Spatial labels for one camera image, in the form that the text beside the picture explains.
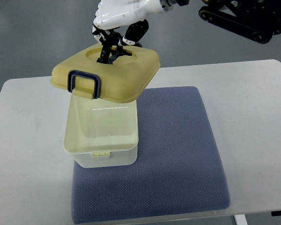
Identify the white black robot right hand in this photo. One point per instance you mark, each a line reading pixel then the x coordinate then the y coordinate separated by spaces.
pixel 120 23

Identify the yellow storage box lid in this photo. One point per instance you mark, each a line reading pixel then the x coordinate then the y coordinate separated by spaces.
pixel 122 81

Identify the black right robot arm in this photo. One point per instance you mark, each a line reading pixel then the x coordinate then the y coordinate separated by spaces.
pixel 256 20

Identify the white storage box base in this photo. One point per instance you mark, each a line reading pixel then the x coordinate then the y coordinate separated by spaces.
pixel 101 133

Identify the blue grey fabric cushion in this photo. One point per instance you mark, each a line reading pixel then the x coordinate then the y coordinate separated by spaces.
pixel 178 169

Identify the white table leg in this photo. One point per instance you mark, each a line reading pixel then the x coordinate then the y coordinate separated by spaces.
pixel 240 219

